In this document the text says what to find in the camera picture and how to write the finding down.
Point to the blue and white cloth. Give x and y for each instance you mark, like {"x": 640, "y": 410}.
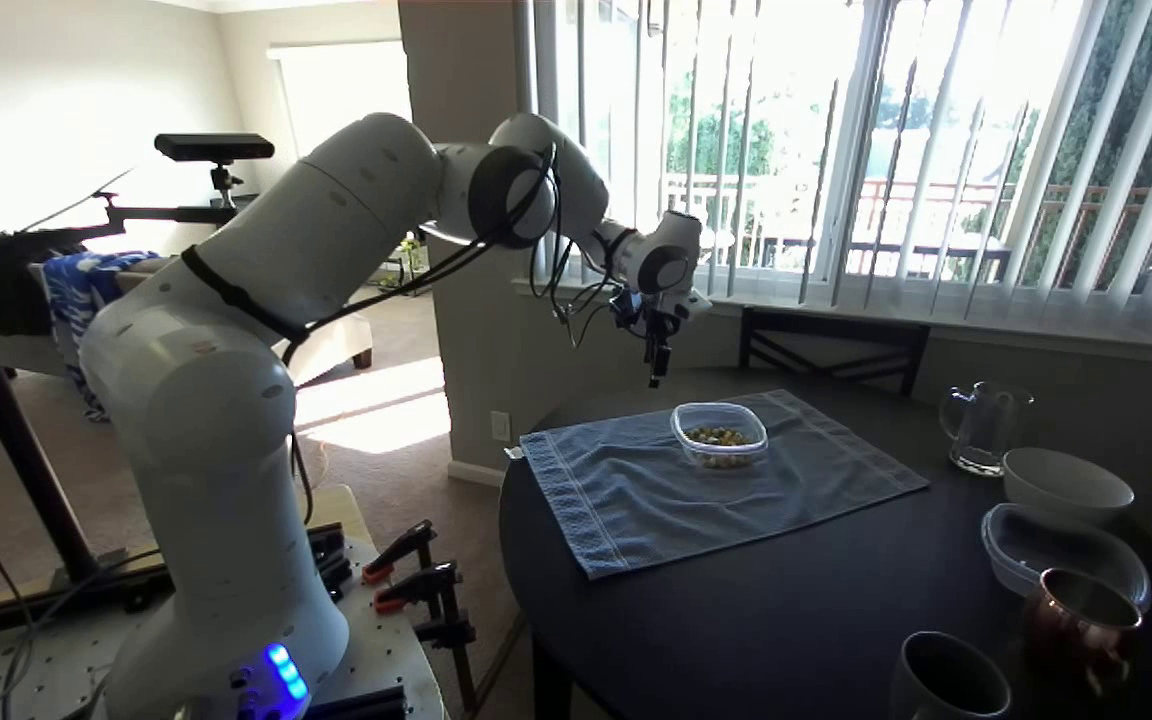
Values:
{"x": 76, "y": 290}

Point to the window with vertical blinds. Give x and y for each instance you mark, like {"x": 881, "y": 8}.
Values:
{"x": 886, "y": 150}

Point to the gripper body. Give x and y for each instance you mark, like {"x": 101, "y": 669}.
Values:
{"x": 658, "y": 322}

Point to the window with white shade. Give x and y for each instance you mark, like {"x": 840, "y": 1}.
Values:
{"x": 346, "y": 100}

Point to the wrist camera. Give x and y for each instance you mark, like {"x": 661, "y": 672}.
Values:
{"x": 625, "y": 306}

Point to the black cloth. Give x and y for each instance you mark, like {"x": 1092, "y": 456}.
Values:
{"x": 11, "y": 285}

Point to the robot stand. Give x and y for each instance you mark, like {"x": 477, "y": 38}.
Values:
{"x": 386, "y": 650}

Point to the camera on mount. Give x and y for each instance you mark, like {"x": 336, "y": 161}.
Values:
{"x": 214, "y": 148}

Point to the white bowl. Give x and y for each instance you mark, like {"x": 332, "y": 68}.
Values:
{"x": 1061, "y": 485}

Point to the potted plant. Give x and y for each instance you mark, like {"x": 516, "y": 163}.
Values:
{"x": 408, "y": 262}

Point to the orange and black clamp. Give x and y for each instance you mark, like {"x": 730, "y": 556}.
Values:
{"x": 398, "y": 550}
{"x": 441, "y": 610}

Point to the heap of sweets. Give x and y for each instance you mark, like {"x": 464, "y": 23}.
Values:
{"x": 718, "y": 437}

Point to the white mug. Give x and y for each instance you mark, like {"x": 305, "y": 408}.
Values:
{"x": 946, "y": 680}

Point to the clear plastic bowl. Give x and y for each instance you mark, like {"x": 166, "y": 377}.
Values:
{"x": 720, "y": 445}

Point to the copper mug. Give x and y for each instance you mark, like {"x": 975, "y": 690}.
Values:
{"x": 1081, "y": 625}

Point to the black chair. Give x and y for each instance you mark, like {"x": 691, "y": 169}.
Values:
{"x": 836, "y": 345}

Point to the wall socket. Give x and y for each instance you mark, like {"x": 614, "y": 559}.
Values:
{"x": 501, "y": 426}

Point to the blue towel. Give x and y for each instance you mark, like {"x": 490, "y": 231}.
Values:
{"x": 656, "y": 500}

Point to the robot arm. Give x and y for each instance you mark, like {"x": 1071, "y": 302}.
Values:
{"x": 236, "y": 400}

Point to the clear glass jug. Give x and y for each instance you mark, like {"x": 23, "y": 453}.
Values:
{"x": 986, "y": 425}

